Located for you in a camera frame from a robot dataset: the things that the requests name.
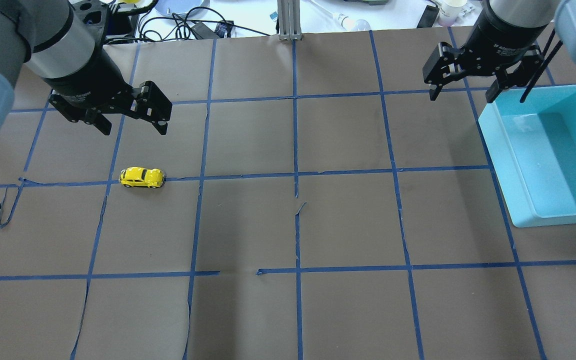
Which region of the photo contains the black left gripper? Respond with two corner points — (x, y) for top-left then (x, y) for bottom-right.
(48, 46), (173, 136)

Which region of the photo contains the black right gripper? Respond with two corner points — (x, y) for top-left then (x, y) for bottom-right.
(422, 14), (546, 104)

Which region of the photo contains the yellow beetle toy car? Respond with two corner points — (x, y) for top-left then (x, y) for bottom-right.
(118, 166), (167, 189)

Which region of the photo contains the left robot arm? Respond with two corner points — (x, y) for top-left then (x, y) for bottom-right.
(0, 0), (172, 136)

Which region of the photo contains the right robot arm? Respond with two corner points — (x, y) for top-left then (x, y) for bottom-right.
(422, 0), (576, 103)

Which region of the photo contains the white paper cup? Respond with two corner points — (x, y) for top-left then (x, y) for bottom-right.
(437, 0), (467, 27)

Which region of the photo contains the light blue plastic bin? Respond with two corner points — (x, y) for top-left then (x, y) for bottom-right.
(478, 84), (576, 228)

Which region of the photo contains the blue plate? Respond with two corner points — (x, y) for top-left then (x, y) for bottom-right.
(154, 0), (210, 16)

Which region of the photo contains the black power adapter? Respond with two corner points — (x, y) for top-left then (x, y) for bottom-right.
(190, 22), (221, 40)

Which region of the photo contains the white light bulb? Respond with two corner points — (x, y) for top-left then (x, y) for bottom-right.
(331, 13), (371, 32)

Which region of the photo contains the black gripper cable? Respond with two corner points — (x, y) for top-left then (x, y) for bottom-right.
(519, 30), (565, 104)

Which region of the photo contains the aluminium frame post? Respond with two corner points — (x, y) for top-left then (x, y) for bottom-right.
(276, 0), (303, 41)

